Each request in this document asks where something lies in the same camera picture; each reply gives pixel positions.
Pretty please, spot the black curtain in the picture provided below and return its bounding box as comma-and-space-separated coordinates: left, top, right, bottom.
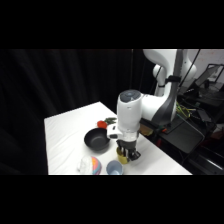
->
0, 49, 158, 176

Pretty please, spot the yellow green cable bundle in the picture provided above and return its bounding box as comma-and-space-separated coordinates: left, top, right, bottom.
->
175, 101, 198, 119

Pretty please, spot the black robot stand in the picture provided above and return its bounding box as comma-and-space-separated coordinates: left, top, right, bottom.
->
146, 99, 209, 158

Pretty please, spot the red toy tomato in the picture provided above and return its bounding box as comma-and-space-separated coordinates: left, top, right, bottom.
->
96, 120, 108, 130

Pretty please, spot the dark laptop screen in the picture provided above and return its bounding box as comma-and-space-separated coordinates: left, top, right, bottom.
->
194, 63, 224, 92

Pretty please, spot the white multicolour plush ball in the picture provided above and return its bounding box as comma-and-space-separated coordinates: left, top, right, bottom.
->
76, 155, 103, 176

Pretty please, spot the black bowl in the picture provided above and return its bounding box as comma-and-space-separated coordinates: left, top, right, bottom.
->
83, 127, 111, 152

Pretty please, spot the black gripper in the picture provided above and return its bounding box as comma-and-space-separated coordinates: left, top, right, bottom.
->
115, 138, 142, 163

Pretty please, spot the green toy vegetable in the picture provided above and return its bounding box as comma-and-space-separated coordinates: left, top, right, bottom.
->
103, 116, 118, 126

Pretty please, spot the white tablecloth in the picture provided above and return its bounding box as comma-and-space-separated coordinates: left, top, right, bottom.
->
43, 101, 193, 176

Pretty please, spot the tan wrist camera box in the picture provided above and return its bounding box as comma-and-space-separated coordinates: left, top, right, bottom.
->
138, 121, 155, 137

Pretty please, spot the yellow plastic cup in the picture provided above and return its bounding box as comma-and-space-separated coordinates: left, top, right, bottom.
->
115, 147, 130, 166

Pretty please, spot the light blue plastic cup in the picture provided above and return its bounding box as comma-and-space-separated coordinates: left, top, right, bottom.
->
105, 159, 125, 176

